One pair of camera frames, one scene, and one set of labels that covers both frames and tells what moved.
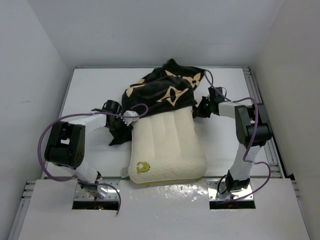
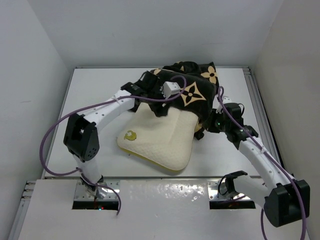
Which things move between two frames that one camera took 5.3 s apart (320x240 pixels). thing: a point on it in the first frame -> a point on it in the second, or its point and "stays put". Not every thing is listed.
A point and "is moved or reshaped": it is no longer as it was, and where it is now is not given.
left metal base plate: [98, 192] stays put
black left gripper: [124, 126] -> [158, 89]
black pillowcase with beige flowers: [170, 86] is moved or reshaped
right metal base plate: [214, 194] stays put
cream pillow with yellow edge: [166, 147] is moved or reshaped
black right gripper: [199, 112] -> [214, 114]
